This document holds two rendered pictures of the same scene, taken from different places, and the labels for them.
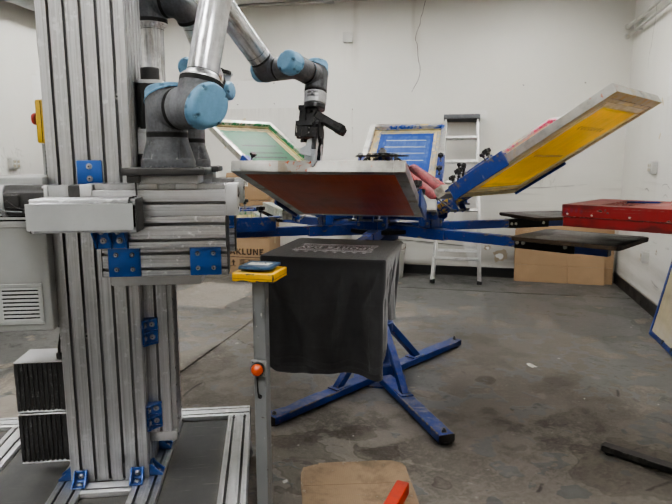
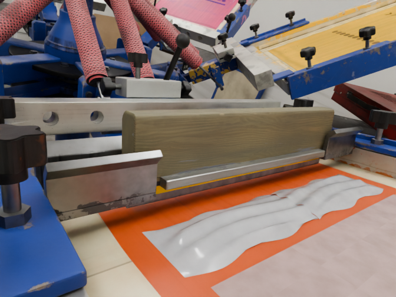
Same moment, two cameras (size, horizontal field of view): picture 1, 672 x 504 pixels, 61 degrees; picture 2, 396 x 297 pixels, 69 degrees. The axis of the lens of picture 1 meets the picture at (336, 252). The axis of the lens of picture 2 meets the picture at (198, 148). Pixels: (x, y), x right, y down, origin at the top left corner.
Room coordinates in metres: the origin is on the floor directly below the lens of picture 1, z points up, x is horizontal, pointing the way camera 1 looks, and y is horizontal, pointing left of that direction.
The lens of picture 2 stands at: (2.32, 0.26, 1.29)
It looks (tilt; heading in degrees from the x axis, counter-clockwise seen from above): 27 degrees down; 304
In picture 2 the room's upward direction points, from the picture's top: 16 degrees clockwise
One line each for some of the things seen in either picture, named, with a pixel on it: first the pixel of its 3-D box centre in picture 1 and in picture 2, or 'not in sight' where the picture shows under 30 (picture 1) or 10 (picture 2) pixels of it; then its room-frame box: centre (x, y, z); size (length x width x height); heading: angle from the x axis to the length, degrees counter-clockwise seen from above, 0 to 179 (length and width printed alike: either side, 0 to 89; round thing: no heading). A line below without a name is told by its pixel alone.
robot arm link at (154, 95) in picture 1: (167, 108); not in sight; (1.68, 0.48, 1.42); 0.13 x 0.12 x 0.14; 51
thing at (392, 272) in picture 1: (389, 304); not in sight; (2.14, -0.21, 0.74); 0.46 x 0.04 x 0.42; 167
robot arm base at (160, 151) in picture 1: (168, 150); not in sight; (1.68, 0.48, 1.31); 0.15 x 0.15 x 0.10
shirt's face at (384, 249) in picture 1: (336, 248); not in sight; (2.18, 0.00, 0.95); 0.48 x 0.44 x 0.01; 167
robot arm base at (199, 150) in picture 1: (189, 152); not in sight; (2.17, 0.54, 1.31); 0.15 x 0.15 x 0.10
